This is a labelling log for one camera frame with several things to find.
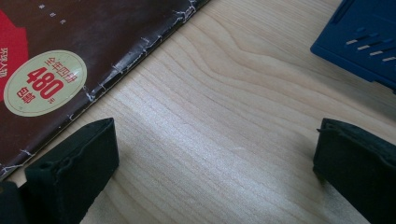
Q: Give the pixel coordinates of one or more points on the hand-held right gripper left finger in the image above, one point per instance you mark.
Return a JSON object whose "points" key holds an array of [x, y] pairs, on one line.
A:
{"points": [[71, 174]]}

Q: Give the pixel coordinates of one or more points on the dark brown red magazine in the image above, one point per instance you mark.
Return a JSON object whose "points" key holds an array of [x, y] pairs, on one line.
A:
{"points": [[93, 31]]}

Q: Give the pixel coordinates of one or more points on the blue plastic file holder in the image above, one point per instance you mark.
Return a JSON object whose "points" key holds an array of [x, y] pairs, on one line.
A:
{"points": [[361, 21]]}

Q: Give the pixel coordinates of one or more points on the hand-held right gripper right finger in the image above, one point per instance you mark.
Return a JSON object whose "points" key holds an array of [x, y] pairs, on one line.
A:
{"points": [[358, 169]]}

